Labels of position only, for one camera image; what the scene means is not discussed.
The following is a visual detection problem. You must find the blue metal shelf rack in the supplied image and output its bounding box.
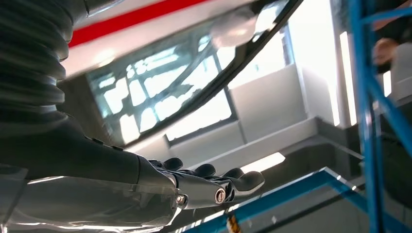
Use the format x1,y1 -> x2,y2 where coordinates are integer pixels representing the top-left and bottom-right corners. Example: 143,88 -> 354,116
167,0 -> 412,233

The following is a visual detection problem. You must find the white car red stripe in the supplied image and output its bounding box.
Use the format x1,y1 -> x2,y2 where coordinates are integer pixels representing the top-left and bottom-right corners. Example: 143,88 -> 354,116
56,0 -> 305,149

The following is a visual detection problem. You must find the person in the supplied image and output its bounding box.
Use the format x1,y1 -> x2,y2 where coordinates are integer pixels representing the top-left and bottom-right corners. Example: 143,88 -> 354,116
373,0 -> 412,75

